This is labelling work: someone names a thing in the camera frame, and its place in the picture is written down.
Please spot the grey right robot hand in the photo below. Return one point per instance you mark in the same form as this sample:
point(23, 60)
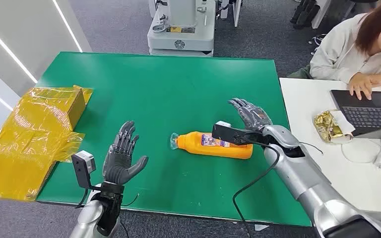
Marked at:
point(254, 116)

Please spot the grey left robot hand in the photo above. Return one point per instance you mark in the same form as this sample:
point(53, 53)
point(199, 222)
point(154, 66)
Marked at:
point(118, 166)

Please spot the orange plastic bottle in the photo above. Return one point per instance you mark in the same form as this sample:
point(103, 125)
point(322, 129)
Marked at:
point(210, 148)

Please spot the white robot base machine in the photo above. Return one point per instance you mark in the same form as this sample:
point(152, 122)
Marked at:
point(184, 31)

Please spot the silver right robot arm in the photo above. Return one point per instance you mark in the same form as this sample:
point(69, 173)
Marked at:
point(305, 177)

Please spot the gold foil snack wrapper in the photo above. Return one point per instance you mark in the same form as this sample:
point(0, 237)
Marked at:
point(328, 126)

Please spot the yellow film wrapped cardboard box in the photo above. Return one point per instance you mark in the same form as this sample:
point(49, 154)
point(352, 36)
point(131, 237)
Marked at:
point(29, 141)

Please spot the white paper scrap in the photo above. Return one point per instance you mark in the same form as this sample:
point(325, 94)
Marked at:
point(261, 227)

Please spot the person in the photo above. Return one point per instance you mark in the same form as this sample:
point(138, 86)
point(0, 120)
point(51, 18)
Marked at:
point(345, 49)

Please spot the person's hand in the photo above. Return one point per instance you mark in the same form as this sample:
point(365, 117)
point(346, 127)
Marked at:
point(363, 83)

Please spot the dark laptop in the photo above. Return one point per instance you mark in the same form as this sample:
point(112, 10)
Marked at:
point(369, 113)

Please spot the white furniture leg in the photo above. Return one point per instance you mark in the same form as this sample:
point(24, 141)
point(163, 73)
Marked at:
point(320, 13)

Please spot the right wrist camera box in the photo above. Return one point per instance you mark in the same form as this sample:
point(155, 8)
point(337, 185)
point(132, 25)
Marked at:
point(228, 134)

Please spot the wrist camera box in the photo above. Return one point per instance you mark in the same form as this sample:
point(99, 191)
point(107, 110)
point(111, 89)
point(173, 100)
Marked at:
point(228, 134)
point(84, 164)

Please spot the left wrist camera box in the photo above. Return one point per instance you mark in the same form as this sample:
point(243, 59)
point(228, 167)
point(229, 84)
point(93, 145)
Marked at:
point(84, 164)

